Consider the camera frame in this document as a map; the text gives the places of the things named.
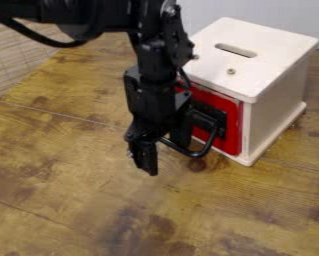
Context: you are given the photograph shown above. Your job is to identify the red drawer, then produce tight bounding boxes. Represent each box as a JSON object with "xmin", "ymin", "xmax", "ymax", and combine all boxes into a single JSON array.
[{"xmin": 189, "ymin": 82, "xmax": 243, "ymax": 156}]

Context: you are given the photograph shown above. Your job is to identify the white wooden box cabinet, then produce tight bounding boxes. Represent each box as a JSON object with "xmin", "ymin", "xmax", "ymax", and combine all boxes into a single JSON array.
[{"xmin": 185, "ymin": 17, "xmax": 319, "ymax": 166}]

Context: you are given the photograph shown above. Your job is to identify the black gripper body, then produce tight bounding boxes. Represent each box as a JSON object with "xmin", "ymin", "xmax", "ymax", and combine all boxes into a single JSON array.
[{"xmin": 122, "ymin": 66, "xmax": 192, "ymax": 142}]

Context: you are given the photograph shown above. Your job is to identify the black metal drawer handle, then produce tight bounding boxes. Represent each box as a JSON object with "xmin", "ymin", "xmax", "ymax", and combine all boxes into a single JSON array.
[{"xmin": 160, "ymin": 101, "xmax": 220, "ymax": 158}]

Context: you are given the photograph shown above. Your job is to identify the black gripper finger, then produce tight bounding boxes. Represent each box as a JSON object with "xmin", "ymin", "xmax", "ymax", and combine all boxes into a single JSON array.
[
  {"xmin": 128, "ymin": 140, "xmax": 157, "ymax": 176},
  {"xmin": 169, "ymin": 107, "xmax": 192, "ymax": 148}
]

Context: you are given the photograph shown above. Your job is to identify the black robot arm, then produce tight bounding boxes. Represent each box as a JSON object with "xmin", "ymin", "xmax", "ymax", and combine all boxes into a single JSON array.
[{"xmin": 0, "ymin": 0, "xmax": 193, "ymax": 176}]

